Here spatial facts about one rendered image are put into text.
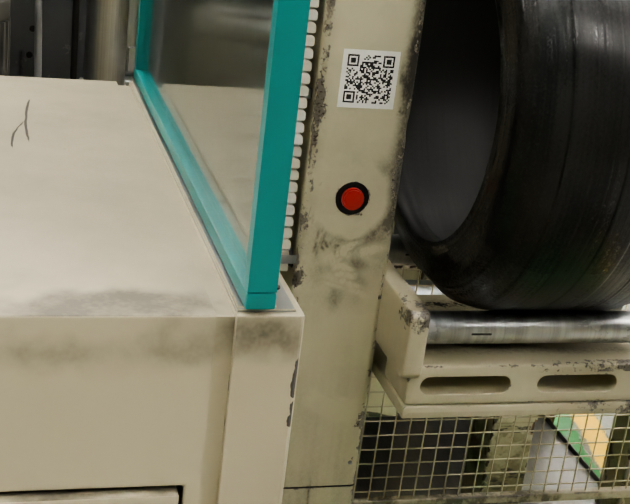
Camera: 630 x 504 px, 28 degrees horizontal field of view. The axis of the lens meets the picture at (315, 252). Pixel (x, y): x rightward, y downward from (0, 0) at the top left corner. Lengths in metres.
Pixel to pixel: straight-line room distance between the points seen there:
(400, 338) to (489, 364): 0.13
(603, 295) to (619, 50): 0.35
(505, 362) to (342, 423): 0.25
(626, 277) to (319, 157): 0.42
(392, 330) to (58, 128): 0.71
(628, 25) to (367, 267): 0.47
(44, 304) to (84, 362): 0.04
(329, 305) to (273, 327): 0.93
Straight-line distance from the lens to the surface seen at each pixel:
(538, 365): 1.73
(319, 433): 1.78
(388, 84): 1.61
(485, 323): 1.70
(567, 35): 1.49
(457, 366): 1.68
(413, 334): 1.62
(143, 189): 0.96
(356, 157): 1.62
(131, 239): 0.86
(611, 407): 1.81
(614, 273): 1.63
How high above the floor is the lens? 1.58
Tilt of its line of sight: 21 degrees down
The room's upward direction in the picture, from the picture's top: 7 degrees clockwise
